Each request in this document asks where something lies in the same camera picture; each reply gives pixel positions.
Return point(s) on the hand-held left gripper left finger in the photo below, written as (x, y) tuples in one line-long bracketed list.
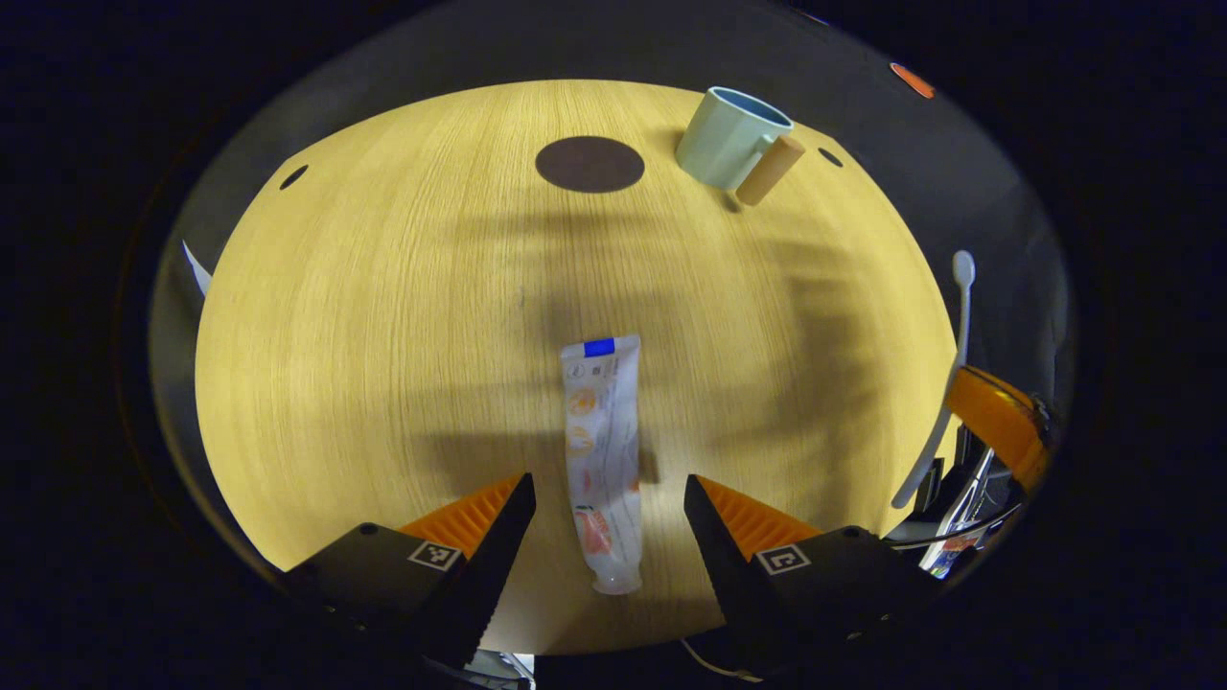
[(494, 565)]

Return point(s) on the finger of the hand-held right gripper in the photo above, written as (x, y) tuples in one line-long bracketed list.
[(1002, 422)]

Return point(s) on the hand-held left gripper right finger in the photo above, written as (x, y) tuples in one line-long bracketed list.
[(729, 565)]

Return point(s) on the white toothbrush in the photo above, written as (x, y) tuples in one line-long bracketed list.
[(963, 316)]

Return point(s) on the white toothpaste tube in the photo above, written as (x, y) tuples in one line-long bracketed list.
[(604, 450)]

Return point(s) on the round brown coaster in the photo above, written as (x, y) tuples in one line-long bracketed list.
[(590, 164)]

